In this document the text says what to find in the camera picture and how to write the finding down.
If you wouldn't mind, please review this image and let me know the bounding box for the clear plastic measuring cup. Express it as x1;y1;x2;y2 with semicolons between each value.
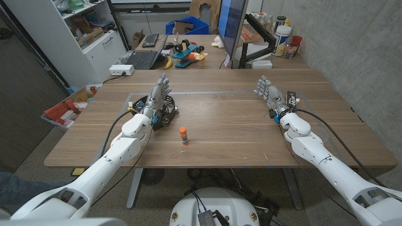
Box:
313;125;330;144

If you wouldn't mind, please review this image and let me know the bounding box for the blue plastic bin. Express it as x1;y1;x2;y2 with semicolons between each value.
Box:
165;15;210;35

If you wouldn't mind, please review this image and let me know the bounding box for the black laptop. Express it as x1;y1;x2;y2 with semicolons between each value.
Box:
124;34;169;70

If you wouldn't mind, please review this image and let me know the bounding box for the white flat box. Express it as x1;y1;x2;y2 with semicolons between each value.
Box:
251;60;273;70

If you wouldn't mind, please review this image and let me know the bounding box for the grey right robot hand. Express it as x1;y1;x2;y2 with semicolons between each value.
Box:
253;74;292;119

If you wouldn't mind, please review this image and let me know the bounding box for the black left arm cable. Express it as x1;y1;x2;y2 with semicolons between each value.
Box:
100;109;133;148

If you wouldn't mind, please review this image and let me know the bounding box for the white power strip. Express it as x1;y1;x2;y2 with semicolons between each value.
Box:
109;64;135;77

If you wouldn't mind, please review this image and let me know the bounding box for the grey table leg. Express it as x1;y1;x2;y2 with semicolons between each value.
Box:
281;168;303;210
126;168;144;210

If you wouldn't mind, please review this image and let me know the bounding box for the black keyboard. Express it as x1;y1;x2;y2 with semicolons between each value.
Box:
141;33;160;48

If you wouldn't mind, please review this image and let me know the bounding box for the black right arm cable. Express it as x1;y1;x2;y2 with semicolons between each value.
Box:
296;108;387;189

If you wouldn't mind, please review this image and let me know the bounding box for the orange cardboard box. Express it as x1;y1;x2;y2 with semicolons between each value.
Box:
240;23;265;43

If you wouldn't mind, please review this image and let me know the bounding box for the colourful toy airplane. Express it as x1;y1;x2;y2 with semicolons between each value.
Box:
171;39;209;68

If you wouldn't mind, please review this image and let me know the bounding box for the clear glass jar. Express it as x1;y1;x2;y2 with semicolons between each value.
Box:
284;42;299;60

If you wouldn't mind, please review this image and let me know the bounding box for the black round fan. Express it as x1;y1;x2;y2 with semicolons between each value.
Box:
141;168;165;186

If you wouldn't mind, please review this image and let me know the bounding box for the person's leg in jeans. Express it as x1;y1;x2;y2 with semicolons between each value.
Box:
0;171;68;207

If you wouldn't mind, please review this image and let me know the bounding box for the brown cardboard cutout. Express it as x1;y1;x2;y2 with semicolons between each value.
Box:
190;0;222;24

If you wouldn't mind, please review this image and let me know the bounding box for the white canister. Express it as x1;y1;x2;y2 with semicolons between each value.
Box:
272;24;292;57

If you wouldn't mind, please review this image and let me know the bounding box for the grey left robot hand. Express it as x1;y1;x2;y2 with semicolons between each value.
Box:
141;73;173;123

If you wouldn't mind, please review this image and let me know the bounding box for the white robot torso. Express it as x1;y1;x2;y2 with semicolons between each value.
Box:
169;187;261;226

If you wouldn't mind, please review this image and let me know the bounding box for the dark-lidded jar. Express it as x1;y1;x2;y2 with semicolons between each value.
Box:
274;16;287;32

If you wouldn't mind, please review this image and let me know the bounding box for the large flat monitor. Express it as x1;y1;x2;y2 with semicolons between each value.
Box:
217;0;249;60

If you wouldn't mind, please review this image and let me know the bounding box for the orange glue stick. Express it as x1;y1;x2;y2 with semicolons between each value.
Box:
179;126;190;146

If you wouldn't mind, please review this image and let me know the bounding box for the small cardboard box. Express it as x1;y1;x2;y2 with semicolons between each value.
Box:
131;30;146;50

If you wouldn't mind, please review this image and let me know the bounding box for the small black box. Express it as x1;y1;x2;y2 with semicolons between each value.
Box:
285;90;298;107

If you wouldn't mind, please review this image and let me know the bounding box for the open brown cardboard box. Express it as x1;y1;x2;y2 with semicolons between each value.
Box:
77;27;104;48

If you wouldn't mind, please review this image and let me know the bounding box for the white shelf cabinet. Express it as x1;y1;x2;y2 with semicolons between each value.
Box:
3;0;127;89

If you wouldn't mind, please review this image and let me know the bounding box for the whiteboard with black frame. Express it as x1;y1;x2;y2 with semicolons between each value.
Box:
108;0;192;15

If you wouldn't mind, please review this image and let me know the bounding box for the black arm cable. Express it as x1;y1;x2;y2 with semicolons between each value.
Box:
296;108;387;189
100;109;133;148

